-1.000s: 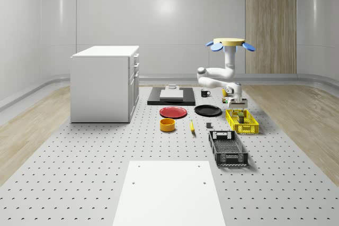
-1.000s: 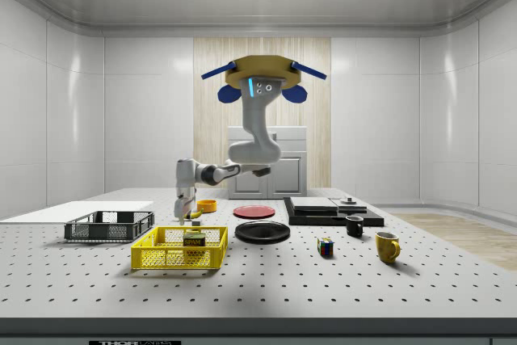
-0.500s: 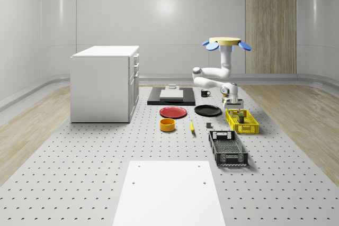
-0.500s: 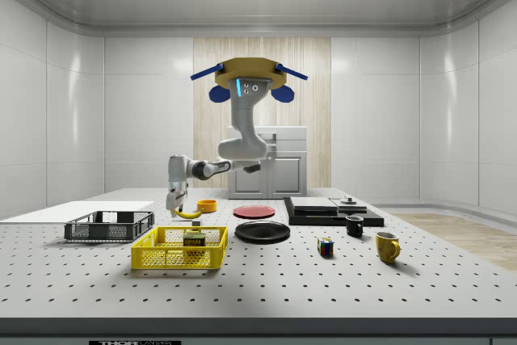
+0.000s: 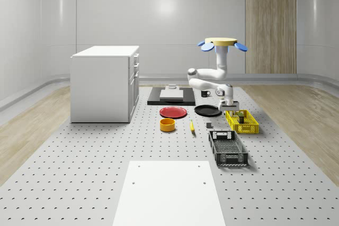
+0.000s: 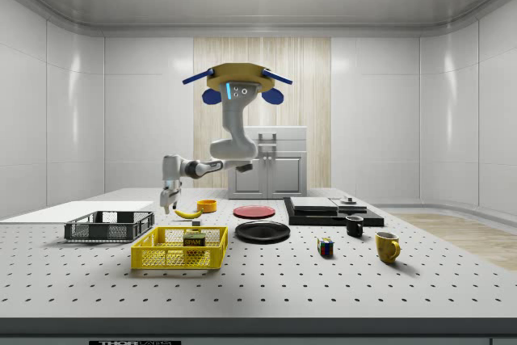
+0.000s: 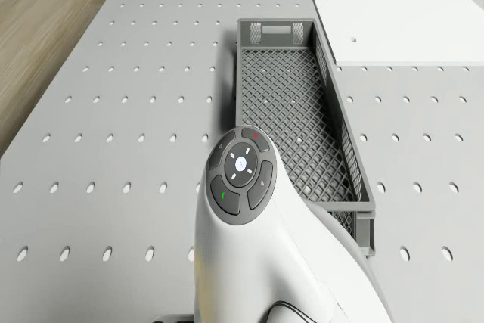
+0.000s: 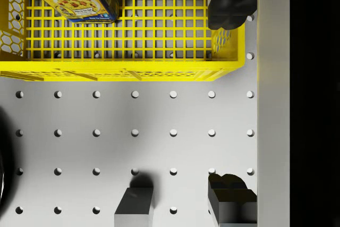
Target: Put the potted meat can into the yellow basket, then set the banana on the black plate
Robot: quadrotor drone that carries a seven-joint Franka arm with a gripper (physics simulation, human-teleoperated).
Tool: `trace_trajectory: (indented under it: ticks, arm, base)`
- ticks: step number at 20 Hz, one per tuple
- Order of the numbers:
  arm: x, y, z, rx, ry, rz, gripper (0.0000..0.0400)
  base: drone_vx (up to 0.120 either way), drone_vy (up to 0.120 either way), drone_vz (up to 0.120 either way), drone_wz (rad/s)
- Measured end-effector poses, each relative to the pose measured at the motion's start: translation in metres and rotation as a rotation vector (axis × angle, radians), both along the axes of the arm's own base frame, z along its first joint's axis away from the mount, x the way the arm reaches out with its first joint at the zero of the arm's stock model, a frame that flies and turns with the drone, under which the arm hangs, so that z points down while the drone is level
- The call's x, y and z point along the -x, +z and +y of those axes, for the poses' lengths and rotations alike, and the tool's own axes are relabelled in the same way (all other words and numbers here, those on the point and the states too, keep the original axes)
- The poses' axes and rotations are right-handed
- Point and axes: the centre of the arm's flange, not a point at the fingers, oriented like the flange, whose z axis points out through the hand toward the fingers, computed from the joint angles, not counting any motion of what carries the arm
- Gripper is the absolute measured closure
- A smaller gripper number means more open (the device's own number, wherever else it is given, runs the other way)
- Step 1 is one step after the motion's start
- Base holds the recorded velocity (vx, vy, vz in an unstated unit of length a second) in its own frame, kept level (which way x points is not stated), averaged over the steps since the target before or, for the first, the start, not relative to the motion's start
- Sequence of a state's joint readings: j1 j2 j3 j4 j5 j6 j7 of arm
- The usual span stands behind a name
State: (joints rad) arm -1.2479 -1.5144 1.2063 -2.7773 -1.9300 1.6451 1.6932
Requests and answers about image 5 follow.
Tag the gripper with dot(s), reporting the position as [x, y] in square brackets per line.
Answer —
[228, 106]

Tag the flat-sided can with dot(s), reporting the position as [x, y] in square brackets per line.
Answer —
[241, 118]

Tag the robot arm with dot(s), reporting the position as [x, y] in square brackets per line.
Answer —
[206, 73]

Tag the black plate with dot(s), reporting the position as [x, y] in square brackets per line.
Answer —
[206, 110]

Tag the grey cube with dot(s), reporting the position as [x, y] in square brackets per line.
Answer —
[209, 125]

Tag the black mug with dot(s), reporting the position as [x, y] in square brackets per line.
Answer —
[204, 93]

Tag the yellow basket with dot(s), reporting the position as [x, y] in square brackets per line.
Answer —
[245, 128]

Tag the banana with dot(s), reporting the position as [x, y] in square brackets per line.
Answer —
[192, 126]

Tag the dark grey basket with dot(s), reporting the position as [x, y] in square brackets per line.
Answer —
[229, 148]

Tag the red plate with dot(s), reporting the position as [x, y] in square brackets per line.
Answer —
[173, 112]

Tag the yellow bowl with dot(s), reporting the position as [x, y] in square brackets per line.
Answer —
[167, 126]

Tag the black stove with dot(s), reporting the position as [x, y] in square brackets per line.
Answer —
[155, 99]

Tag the white board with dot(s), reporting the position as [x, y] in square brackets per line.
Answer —
[168, 194]

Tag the white cabinet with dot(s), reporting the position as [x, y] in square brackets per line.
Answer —
[102, 88]

